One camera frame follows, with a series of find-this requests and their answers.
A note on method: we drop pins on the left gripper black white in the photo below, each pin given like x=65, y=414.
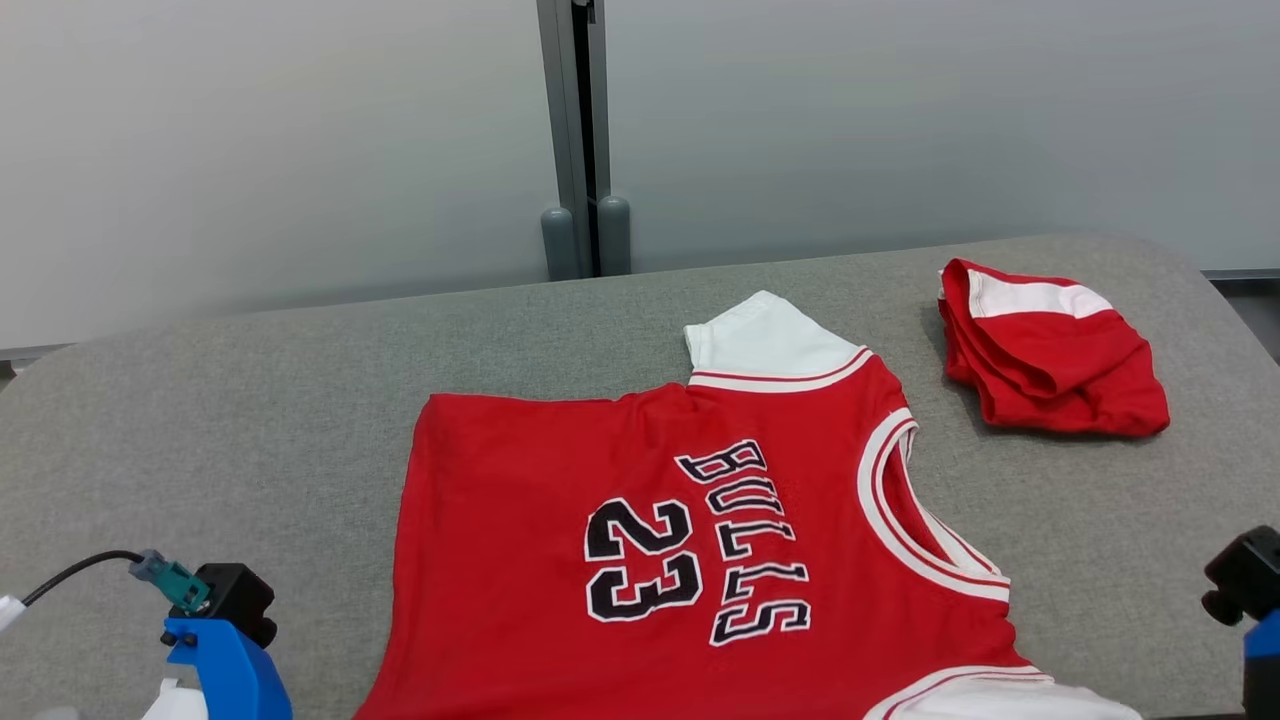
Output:
x=175, y=702

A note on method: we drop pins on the red Bulls basketball jersey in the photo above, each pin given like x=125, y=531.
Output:
x=520, y=480

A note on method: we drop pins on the red shorts with white stripe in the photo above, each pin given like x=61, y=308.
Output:
x=1070, y=370

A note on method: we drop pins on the blue left camera mount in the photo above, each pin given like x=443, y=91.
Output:
x=235, y=670

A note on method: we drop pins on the grey wall baseboard strip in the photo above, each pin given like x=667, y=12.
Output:
x=1240, y=275
x=35, y=354

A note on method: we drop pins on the grey cylindrical post foot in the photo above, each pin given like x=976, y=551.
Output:
x=560, y=245
x=614, y=235

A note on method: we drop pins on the grey vertical partition post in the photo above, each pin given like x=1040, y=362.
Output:
x=572, y=100

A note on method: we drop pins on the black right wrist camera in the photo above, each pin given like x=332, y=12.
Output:
x=1248, y=575

